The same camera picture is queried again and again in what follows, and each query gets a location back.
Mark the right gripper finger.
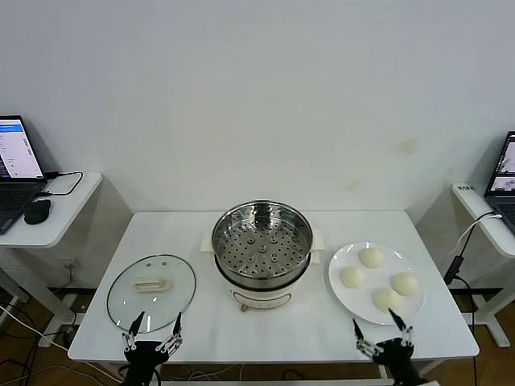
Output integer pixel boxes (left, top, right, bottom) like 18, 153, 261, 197
352, 318, 380, 358
387, 307, 415, 347

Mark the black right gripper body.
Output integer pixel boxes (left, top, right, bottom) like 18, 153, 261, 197
371, 339, 428, 386

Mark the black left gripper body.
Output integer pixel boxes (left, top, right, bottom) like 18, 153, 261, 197
122, 340, 169, 386

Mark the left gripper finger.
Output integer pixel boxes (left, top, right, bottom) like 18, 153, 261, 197
158, 311, 186, 355
122, 310, 146, 352

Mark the white steamed baozi bun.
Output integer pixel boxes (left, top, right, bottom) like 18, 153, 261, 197
340, 265, 366, 289
391, 272, 421, 297
358, 247, 383, 269
372, 287, 403, 313

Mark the glass pot lid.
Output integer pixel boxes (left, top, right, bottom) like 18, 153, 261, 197
106, 253, 197, 334

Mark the steel steamer basket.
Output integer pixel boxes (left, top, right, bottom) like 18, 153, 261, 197
200, 199, 325, 282

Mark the white round plate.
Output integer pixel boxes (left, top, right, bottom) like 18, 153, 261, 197
328, 240, 426, 326

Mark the white work table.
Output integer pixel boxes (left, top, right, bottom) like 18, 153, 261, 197
67, 209, 480, 386

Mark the cream electric cooker pot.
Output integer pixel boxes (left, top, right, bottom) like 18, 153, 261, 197
212, 251, 323, 313

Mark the white side table with mouse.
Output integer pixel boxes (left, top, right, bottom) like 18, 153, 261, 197
0, 170, 104, 347

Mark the white side table with label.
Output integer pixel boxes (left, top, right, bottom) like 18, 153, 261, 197
451, 181, 515, 347

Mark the black computer mouse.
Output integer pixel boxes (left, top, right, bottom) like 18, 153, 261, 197
23, 198, 52, 225

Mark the black laptop blue-white screen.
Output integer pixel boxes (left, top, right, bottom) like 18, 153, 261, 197
0, 114, 48, 236

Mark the black laptop pink screen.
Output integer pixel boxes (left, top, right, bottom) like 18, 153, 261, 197
484, 129, 515, 236

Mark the black adapter with cable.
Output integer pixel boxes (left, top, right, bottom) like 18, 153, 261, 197
442, 219, 484, 335

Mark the white floor cable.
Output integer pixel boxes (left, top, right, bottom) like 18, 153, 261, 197
0, 303, 69, 351

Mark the white laptop cable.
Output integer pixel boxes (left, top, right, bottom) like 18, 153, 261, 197
458, 211, 503, 253

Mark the black laptop cable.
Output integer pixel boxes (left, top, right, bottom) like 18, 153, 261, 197
42, 170, 84, 198

